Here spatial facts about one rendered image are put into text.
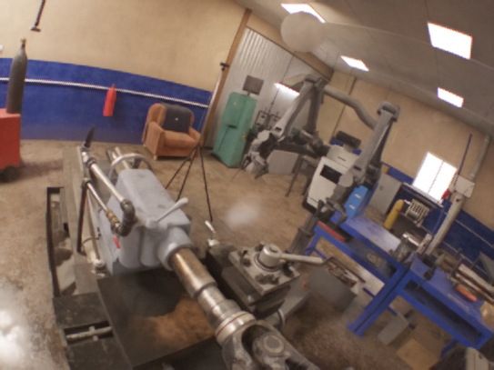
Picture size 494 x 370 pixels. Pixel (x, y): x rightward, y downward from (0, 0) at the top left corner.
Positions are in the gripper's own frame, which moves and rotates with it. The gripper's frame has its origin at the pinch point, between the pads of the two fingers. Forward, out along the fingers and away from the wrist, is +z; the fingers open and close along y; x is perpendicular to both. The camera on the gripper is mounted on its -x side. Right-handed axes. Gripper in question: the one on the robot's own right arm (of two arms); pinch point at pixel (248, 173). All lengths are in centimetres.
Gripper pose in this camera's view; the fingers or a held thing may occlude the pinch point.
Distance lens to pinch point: 121.7
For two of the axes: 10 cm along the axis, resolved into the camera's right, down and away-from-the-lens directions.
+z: -6.1, 7.9, -0.8
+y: 7.0, 4.8, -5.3
